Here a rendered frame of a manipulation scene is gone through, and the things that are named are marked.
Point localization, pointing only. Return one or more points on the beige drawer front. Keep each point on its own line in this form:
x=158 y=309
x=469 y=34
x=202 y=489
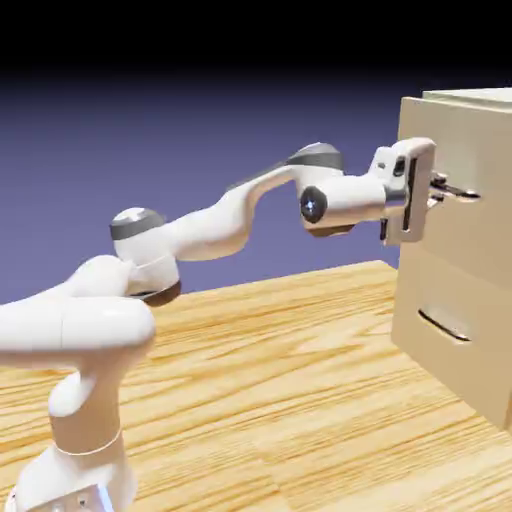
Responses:
x=448 y=288
x=468 y=132

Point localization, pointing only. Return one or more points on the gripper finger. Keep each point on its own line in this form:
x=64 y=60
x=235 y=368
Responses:
x=439 y=178
x=435 y=200

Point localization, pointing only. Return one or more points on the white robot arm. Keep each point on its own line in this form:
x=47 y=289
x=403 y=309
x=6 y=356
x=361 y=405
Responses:
x=224 y=228

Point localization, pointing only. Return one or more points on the beige wooden cabinet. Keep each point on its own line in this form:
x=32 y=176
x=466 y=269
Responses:
x=472 y=260

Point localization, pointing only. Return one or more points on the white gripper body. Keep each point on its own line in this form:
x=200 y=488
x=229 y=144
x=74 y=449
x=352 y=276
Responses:
x=420 y=192

